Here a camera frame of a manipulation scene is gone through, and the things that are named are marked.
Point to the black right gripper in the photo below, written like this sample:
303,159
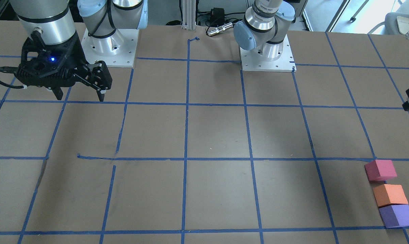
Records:
76,55

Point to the orange foam cube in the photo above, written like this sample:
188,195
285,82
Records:
389,194

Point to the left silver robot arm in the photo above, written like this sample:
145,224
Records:
268,21

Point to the silver metal cylinder connector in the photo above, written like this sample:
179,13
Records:
220,29

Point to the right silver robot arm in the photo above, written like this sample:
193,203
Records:
53,19

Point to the aluminium frame post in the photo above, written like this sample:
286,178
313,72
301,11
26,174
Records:
189,14

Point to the purple foam cube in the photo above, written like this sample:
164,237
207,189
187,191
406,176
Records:
395,216

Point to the pink foam cube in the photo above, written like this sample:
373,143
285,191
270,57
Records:
380,170

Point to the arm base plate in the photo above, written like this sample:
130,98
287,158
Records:
269,58
116,51

